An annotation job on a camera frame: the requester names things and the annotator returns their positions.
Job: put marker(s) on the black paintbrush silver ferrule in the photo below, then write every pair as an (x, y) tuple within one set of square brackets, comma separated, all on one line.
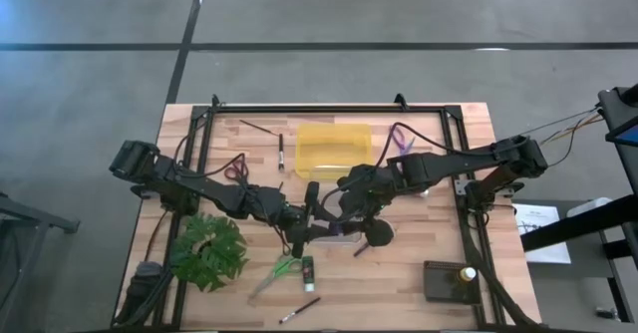
[(281, 153)]

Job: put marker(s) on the long thin black paintbrush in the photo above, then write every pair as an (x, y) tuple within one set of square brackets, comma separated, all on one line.
[(300, 309)]

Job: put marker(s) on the small black device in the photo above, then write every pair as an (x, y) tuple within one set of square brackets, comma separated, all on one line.
[(607, 314)]

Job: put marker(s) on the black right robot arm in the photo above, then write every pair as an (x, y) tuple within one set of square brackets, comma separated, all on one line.
[(448, 163)]

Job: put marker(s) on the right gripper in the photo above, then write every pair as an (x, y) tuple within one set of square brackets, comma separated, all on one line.
[(364, 201)]

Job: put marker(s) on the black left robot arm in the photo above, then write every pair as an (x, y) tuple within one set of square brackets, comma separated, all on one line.
[(199, 183)]

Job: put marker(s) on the white paper sheet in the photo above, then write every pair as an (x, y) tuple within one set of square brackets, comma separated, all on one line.
[(536, 218)]

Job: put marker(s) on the black stand with screen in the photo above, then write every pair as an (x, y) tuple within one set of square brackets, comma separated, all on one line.
[(615, 108)]

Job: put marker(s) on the dark metal furniture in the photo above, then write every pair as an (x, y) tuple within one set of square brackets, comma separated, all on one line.
[(30, 218)]

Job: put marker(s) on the white plastic object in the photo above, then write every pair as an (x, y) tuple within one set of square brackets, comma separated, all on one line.
[(588, 206)]

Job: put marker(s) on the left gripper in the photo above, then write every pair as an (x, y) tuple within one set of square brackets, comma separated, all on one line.
[(295, 224)]

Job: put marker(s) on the white cup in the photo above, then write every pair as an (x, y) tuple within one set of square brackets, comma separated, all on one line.
[(467, 274)]

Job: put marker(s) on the black frame clamp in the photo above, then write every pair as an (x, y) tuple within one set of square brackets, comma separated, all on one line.
[(215, 101), (399, 101)]

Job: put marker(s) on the yellow plastic bin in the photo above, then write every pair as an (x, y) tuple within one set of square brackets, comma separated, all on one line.
[(334, 146)]

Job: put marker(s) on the green plant in white pot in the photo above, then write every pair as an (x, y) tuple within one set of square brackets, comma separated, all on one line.
[(219, 253)]

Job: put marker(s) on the green black glue stick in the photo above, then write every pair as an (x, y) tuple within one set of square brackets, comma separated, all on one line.
[(307, 270)]

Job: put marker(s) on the black paint bottle tray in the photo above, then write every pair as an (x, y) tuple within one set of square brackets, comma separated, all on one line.
[(438, 285)]

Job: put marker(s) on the black aluminium table frame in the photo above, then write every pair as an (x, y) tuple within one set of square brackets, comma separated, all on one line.
[(324, 109)]

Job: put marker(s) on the black desk structure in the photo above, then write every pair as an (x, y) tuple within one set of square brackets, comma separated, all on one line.
[(573, 228)]

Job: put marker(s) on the clear plastic bin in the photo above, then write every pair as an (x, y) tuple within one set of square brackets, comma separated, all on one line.
[(344, 239)]

